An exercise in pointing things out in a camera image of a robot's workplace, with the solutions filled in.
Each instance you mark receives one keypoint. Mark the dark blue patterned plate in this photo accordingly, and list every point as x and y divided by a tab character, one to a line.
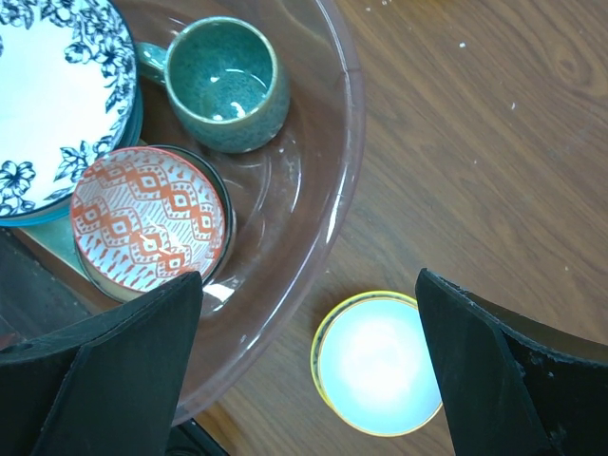
68	87

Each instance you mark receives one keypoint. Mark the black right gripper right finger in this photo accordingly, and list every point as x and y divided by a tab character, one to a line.
511	385

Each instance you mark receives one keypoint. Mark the yellow patterned bowl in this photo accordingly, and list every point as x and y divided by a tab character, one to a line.
370	364

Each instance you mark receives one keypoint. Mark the clear plastic bin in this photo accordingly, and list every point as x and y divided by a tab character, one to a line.
255	226

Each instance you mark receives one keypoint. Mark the red patterned bowl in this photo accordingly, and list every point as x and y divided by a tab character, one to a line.
147	218

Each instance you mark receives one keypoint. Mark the mint divided rectangular plate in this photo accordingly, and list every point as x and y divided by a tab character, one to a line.
56	238

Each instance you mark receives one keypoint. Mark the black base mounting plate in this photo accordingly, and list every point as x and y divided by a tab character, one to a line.
191	439

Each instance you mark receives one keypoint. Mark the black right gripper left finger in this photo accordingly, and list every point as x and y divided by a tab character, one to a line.
107	385

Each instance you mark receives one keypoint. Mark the beige bowl with black rim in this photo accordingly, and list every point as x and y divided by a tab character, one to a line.
223	204

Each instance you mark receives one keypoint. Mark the teal glazed ceramic mug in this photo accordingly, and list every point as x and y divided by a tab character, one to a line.
225	82

